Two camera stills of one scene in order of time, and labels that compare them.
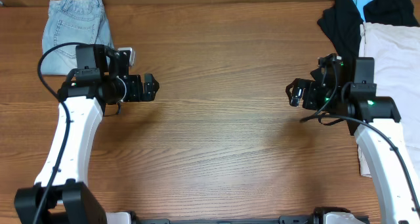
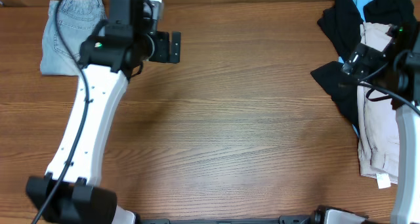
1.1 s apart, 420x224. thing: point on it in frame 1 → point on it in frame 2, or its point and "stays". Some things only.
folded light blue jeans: x=72 y=20 stays
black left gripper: x=140 y=87 → x=165 y=47
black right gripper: x=312 y=90 → x=368 y=57
